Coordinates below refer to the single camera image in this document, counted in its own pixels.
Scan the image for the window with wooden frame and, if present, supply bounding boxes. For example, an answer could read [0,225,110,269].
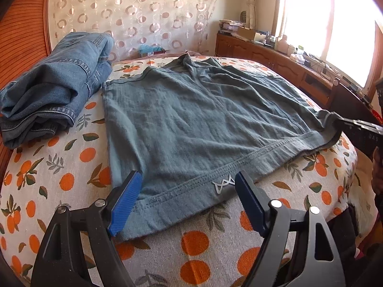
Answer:
[275,0,382,97]

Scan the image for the circle pattern sheer curtain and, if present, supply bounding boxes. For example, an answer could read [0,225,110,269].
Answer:
[49,0,217,61]

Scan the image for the grey-blue cotton pants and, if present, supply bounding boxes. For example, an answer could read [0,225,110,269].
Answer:
[102,55,341,240]

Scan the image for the folded blue denim jeans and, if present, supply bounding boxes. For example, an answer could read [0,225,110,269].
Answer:
[1,32,114,149]

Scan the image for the teal item on box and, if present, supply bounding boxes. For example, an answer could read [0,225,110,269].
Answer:
[138,44,166,57]

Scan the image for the orange fruit print bedsheet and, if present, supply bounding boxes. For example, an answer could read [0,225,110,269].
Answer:
[0,54,358,287]

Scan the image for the stack of papers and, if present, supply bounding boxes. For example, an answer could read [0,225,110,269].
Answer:
[219,19,245,34]

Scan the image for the wooden headboard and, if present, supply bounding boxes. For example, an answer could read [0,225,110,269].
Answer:
[1,0,51,88]

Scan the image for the long wooden cabinet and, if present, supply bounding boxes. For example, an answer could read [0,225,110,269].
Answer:
[215,33,334,109]

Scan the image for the cardboard box on cabinet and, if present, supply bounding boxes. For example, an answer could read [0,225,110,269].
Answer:
[236,27,265,42]

